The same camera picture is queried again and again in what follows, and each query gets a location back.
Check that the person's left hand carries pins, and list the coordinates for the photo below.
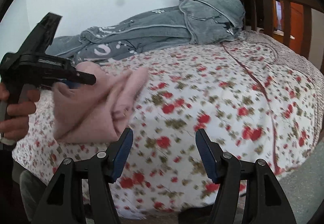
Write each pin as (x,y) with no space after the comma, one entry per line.
(17,127)

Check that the grey patterned quilt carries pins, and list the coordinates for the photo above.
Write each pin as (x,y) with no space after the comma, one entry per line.
(196,22)

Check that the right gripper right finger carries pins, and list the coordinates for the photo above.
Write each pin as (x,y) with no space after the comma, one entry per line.
(265,200)

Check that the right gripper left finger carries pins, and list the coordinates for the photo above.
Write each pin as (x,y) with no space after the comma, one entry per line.
(62,201)

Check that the floral bed sheet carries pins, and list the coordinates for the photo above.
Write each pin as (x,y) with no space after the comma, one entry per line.
(253,96)

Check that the pink knit sweater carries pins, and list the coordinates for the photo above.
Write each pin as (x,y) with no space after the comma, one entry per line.
(96,113)

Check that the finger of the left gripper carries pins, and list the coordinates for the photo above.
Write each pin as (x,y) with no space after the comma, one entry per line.
(69,84)
(84,78)

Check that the wooden bed footboard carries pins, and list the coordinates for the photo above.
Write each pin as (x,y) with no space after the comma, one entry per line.
(268,7)

